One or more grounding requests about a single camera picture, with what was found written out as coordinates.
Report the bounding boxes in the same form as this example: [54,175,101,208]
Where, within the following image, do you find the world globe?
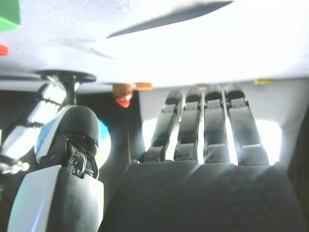
[33,69,112,170]

